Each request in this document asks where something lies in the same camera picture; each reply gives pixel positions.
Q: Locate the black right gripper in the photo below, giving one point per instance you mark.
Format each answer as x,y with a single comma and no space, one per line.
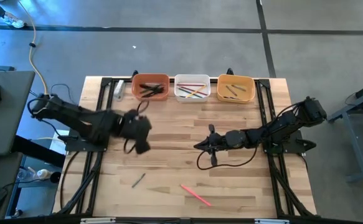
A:
231,139

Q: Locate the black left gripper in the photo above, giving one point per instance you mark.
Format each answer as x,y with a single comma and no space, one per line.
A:
136,124

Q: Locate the black pen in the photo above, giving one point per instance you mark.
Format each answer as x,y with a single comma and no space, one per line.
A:
150,86
153,93
156,90

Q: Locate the green pencil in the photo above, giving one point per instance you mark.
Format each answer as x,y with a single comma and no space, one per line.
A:
189,93

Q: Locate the yellow pencil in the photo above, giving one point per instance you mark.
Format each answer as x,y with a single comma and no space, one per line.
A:
202,88

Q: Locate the grey crayon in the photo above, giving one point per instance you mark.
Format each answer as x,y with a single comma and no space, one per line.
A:
238,87
231,90

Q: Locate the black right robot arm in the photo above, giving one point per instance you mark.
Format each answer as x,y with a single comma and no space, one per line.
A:
280,124

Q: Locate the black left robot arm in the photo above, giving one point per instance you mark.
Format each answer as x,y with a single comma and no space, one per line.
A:
75,116

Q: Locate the grey pencil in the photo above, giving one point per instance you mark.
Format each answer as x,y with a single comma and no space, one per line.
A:
138,180

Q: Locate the pink pencil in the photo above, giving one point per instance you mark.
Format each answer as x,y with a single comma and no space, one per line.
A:
195,195

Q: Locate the yellow orange plastic bin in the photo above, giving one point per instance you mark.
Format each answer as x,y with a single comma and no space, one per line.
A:
246,96

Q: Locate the white plastic bin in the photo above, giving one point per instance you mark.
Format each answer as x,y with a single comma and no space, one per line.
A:
193,78

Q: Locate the coral orange plastic bin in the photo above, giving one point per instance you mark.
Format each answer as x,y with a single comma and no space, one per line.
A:
165,77

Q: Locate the black table clamp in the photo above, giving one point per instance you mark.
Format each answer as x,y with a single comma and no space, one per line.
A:
229,72
135,74

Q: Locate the black round cup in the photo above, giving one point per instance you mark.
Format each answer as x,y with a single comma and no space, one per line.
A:
55,177

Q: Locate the white bottle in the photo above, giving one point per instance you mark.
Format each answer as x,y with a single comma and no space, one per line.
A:
43,174

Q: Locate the clear plastic bottle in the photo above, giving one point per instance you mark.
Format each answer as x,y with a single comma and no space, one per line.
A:
25,174

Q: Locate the grey desk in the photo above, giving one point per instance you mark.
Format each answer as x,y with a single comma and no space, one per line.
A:
7,124

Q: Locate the grey metal bench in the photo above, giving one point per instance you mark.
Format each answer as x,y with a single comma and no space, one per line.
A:
349,110

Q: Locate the person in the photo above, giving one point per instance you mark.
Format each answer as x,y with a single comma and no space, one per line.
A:
13,21

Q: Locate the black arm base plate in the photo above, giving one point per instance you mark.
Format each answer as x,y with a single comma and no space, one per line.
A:
293,144
75,145

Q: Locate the black aluminium table frame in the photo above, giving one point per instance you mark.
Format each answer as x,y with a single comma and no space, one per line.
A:
263,82

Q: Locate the white table bracket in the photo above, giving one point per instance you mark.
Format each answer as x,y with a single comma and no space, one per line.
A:
97,221
271,221

